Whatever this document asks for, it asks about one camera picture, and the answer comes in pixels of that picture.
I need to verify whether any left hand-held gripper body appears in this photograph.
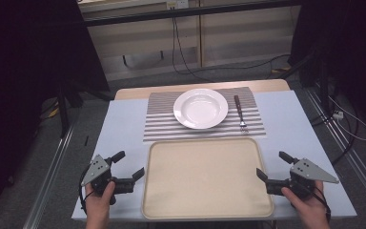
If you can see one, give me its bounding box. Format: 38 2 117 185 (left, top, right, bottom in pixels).
81 154 136 205

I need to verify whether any black hanging floor cable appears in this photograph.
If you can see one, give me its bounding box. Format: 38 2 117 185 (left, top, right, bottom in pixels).
171 16 292 82

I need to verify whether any white deep plate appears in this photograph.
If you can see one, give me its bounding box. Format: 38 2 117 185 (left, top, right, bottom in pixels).
173 88 229 131

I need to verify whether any black metal stand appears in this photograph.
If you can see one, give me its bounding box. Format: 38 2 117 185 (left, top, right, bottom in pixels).
278 47 333 119
56 81 115 138

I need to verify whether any white wall socket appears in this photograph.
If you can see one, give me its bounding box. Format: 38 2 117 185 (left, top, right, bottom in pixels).
166 0 190 10

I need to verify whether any person's right hand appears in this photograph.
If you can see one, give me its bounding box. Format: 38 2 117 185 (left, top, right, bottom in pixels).
280 179 329 222

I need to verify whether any beige plastic tray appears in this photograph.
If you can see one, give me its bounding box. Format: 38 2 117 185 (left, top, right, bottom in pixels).
140 136 275 221

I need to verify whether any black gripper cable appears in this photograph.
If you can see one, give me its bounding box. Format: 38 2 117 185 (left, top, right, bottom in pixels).
299 181 333 223
78 173 93 215

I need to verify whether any person's left hand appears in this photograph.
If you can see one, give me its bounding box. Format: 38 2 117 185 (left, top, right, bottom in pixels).
84 180 116 221

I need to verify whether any pale blue table sheet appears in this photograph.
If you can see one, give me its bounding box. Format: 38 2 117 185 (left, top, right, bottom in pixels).
71 90 358 223

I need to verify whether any grey striped placemat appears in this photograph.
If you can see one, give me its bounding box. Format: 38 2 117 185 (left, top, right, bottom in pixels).
142 86 267 143

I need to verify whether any thick black floor cable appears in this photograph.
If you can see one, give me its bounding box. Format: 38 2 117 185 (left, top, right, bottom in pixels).
310 94 360 166

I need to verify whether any black curtain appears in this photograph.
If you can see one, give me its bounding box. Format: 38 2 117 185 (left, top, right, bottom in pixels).
288 0 366 135
0 0 111 220

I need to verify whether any fork with brown handle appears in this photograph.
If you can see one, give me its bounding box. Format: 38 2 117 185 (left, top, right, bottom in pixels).
234 94 249 134

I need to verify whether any beige cabinet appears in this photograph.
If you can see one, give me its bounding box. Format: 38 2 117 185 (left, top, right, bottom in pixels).
77 0 302 82

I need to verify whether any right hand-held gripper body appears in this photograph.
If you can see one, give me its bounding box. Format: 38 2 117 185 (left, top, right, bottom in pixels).
265 157 340 200

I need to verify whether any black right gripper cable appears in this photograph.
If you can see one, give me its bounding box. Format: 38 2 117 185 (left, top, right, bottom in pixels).
299 181 333 223

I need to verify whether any aluminium floor rail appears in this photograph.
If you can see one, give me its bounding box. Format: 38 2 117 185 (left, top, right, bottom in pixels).
23 125 76 229
304 85 366 209

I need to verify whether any black horizontal bar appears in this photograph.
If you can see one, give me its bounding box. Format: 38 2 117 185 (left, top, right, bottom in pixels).
81 0 301 28

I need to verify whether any white floor cable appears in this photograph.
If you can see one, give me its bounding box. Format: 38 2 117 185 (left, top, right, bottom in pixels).
328 94 366 142

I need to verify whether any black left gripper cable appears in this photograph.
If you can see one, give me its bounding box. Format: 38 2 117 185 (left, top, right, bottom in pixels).
78 173 93 215

